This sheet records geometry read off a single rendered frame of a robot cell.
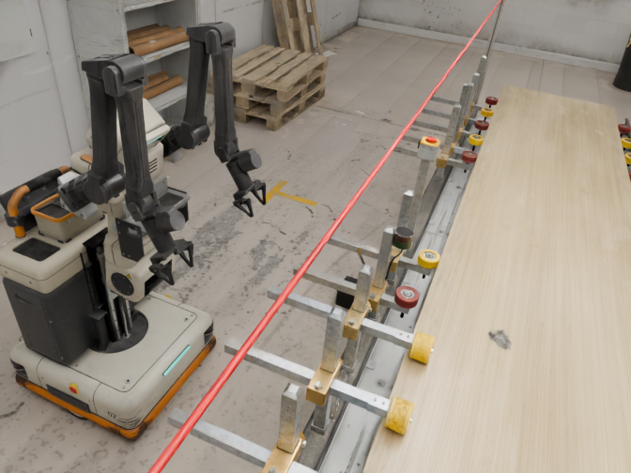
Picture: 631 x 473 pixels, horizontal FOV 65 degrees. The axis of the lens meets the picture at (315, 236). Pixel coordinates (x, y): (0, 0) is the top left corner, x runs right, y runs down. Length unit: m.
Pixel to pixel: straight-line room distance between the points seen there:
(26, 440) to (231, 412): 0.85
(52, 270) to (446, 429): 1.44
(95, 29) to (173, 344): 2.30
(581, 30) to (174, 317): 7.91
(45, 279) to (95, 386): 0.51
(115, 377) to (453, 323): 1.37
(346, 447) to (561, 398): 0.63
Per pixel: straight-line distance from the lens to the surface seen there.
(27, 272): 2.06
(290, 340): 2.73
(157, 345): 2.36
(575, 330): 1.83
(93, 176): 1.52
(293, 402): 1.06
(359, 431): 1.68
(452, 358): 1.56
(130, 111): 1.35
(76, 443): 2.48
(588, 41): 9.22
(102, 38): 3.84
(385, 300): 1.74
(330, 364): 1.32
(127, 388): 2.24
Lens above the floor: 2.00
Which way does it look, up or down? 35 degrees down
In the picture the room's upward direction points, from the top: 6 degrees clockwise
